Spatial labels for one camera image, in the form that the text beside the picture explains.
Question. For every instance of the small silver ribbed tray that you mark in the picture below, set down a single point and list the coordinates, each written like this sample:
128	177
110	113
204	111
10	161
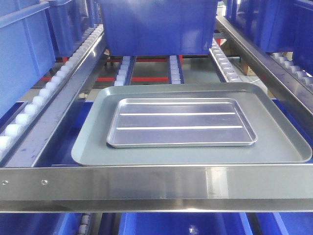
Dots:
173	122

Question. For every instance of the large grey tray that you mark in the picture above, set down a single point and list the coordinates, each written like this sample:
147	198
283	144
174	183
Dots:
278	140

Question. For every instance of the steel front shelf beam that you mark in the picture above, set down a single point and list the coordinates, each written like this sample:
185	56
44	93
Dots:
192	188

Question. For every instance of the centre white roller track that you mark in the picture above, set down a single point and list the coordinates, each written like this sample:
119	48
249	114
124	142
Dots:
175	74

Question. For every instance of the centre-left white roller track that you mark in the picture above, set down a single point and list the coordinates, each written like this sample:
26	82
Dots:
125	71

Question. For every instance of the centre-right white roller track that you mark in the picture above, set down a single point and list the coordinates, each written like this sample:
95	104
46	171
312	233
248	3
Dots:
225	69

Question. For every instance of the blue bin back centre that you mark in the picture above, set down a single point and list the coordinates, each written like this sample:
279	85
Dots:
158	27

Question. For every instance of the blue bin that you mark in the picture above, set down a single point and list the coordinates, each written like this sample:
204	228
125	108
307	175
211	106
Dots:
184	223
39	223
26	51
158	27
286	223
276	26

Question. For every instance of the blue bin lower centre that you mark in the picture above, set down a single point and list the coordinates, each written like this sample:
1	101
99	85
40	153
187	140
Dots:
184	223

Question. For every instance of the left white roller track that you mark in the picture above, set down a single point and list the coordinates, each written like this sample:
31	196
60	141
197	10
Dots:
26	114

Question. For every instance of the right white roller track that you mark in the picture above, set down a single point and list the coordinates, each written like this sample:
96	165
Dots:
293	69

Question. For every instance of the blue bin upper left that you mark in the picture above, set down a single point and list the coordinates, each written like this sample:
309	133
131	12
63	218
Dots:
26	51

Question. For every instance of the blue bin upper right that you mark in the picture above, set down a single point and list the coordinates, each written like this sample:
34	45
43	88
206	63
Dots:
276	26

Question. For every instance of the blue bin lower right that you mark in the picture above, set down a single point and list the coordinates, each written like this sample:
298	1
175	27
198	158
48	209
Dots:
286	223

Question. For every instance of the blue bin lower left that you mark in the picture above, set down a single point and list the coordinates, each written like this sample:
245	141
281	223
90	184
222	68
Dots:
39	223

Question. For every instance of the left steel divider rail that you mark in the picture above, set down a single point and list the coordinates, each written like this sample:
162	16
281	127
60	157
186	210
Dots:
44	136

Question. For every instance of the steel divider rail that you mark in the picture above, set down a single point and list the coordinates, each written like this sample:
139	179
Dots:
44	136
297	98

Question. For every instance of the red floor frame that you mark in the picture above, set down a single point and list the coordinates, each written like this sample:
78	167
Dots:
134	79

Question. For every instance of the right steel divider rail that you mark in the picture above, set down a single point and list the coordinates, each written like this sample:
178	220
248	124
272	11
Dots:
297	98

